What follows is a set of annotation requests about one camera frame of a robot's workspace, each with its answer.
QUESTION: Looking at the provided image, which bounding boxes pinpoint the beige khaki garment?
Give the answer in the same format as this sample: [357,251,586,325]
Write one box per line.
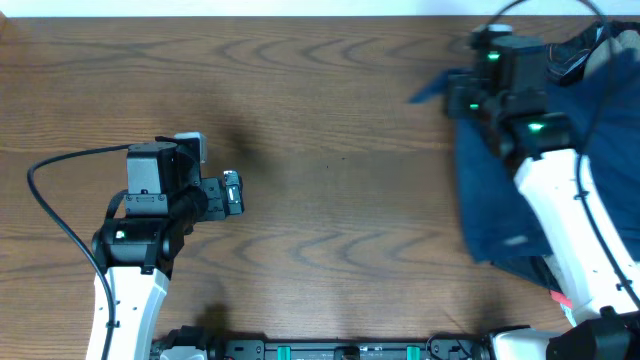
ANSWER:
[583,30,639,80]

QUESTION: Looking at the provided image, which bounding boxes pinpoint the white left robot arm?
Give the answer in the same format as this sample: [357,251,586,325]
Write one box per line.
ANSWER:
[86,170,244,359]

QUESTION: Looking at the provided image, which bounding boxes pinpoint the black patterned garment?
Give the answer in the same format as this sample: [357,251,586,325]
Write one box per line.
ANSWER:
[546,21,639,86]

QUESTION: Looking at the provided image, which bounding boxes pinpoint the red white item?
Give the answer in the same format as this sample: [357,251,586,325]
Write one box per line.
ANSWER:
[549,290,576,327]

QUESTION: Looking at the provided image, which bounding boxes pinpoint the dark blue denim shorts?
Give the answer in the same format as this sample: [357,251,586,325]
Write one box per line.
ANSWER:
[408,47,640,291]

